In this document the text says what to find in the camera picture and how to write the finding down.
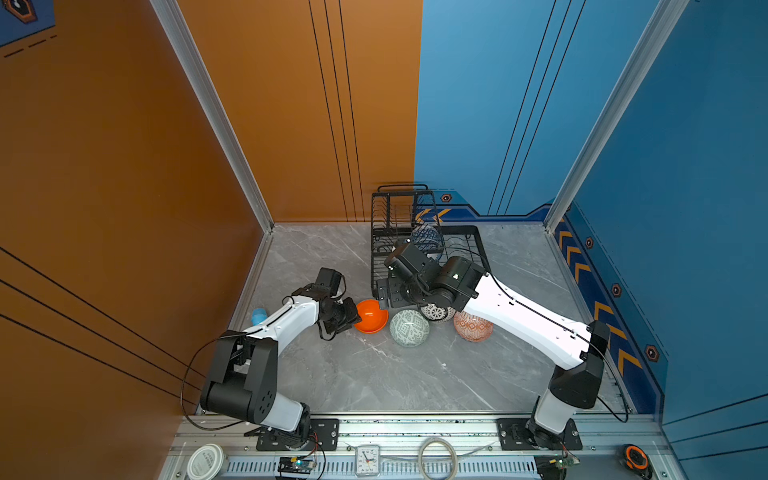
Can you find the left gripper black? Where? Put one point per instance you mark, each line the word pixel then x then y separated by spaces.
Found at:
pixel 352 316

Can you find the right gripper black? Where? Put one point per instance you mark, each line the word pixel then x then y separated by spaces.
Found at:
pixel 392 284

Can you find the orange plastic bowl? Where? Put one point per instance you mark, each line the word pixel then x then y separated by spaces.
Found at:
pixel 372 317

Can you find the blue geometric pattern bowl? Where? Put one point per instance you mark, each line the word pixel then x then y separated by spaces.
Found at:
pixel 427 238

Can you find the white lattice bowl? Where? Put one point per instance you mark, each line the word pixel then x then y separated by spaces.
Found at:
pixel 437 314

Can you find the green patterned bowl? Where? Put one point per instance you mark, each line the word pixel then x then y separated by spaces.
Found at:
pixel 409 328

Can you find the black wire dish rack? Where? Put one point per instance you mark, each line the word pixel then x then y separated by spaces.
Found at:
pixel 428 218

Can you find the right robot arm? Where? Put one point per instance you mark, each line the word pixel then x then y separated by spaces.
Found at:
pixel 578 350

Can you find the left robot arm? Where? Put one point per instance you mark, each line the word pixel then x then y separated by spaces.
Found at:
pixel 242 379

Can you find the light blue cylinder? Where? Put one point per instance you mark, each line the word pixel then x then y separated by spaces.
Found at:
pixel 258 316

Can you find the red patterned bowl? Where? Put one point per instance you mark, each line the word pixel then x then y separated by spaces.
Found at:
pixel 472 328

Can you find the small white clock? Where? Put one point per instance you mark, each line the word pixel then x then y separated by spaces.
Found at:
pixel 367 460

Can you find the left green circuit board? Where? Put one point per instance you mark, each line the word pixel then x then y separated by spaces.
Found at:
pixel 296 467

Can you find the white round lid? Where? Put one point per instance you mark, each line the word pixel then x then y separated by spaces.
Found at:
pixel 207 463

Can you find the right circuit board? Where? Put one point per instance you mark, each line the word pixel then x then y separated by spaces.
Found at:
pixel 565 461

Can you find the orange black tape measure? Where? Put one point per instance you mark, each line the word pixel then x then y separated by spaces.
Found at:
pixel 635 460

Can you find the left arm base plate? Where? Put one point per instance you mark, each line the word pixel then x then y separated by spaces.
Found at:
pixel 323 430

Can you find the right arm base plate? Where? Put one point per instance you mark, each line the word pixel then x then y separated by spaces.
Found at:
pixel 518 434

